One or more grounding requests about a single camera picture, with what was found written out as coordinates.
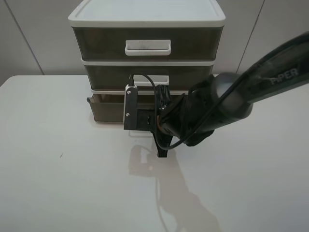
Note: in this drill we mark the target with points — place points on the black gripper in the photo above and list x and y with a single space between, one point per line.
145 120

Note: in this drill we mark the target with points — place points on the dark bottom drawer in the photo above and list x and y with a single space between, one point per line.
109 109

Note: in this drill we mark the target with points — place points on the dark drawer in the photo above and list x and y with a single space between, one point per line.
148 43
109 109
116 77

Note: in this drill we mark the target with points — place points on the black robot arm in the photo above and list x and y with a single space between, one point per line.
218 100

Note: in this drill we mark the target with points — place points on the dark middle drawer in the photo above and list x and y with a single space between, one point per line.
116 77

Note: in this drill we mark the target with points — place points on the dark top drawer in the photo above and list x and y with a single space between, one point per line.
148 43

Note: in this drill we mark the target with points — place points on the white drawer cabinet frame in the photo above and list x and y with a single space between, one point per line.
146 14

